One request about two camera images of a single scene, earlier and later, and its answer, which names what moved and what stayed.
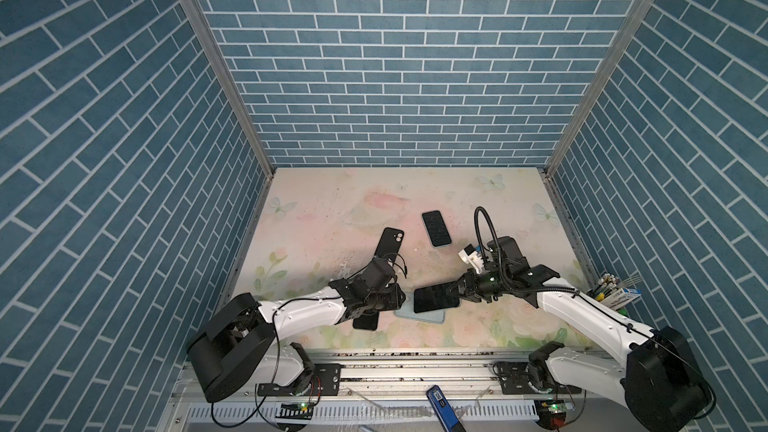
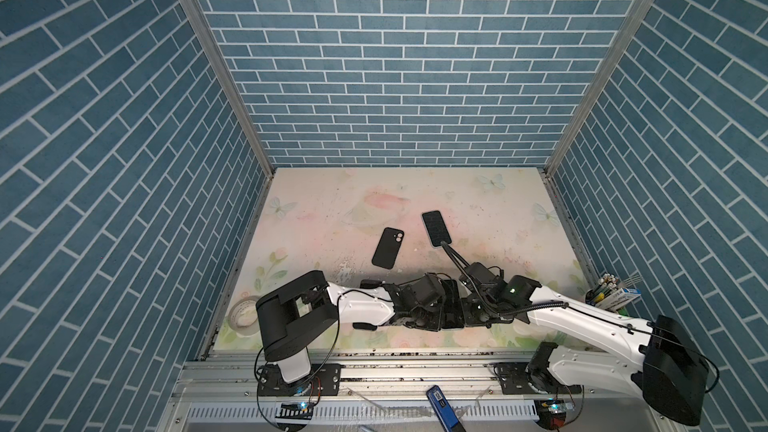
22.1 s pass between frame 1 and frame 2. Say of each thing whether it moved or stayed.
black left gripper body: moved
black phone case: stayed
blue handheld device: stayed
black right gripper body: moved
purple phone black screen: stayed
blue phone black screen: stayed
